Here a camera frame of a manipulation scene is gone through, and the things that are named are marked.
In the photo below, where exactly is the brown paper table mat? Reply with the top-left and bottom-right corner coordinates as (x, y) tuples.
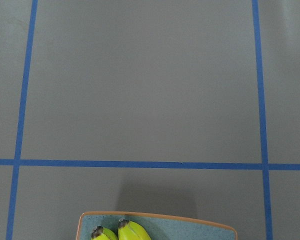
(0, 0), (300, 240)

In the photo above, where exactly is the grey square plate orange rim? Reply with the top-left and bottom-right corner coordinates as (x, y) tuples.
(76, 211), (238, 240)

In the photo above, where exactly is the yellow banana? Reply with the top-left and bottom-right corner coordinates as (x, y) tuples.
(117, 218), (151, 240)
(90, 226), (119, 240)

